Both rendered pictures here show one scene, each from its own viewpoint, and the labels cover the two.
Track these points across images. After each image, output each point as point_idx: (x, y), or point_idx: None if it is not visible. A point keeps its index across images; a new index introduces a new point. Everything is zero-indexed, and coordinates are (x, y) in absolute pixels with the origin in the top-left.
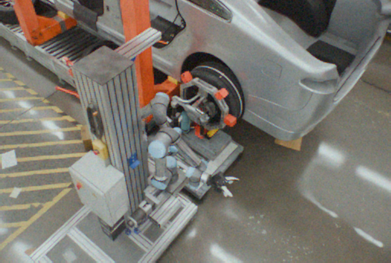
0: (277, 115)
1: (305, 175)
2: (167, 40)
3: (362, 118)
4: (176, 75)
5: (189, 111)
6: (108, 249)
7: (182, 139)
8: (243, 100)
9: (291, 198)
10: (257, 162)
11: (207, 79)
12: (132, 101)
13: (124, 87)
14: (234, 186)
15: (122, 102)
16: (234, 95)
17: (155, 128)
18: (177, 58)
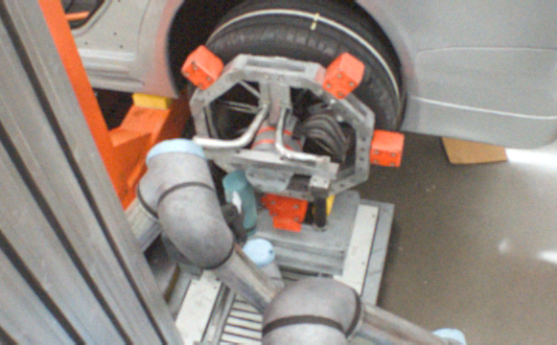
0: (521, 80)
1: (553, 210)
2: (91, 7)
3: None
4: (155, 82)
5: (253, 170)
6: None
7: (366, 303)
8: (397, 75)
9: (556, 279)
10: (440, 227)
11: (276, 49)
12: (98, 255)
13: None
14: (420, 313)
15: (39, 306)
16: (374, 67)
17: (147, 249)
18: (147, 29)
